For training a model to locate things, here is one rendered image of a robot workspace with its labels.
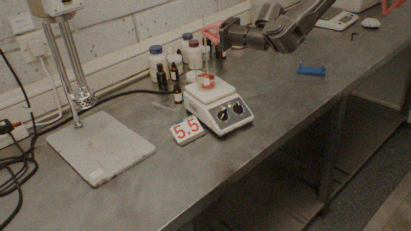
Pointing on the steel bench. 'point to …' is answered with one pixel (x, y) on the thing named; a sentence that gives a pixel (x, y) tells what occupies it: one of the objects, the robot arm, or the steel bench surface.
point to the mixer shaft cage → (77, 98)
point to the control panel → (229, 113)
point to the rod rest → (311, 69)
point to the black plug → (5, 126)
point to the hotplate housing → (200, 110)
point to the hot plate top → (223, 88)
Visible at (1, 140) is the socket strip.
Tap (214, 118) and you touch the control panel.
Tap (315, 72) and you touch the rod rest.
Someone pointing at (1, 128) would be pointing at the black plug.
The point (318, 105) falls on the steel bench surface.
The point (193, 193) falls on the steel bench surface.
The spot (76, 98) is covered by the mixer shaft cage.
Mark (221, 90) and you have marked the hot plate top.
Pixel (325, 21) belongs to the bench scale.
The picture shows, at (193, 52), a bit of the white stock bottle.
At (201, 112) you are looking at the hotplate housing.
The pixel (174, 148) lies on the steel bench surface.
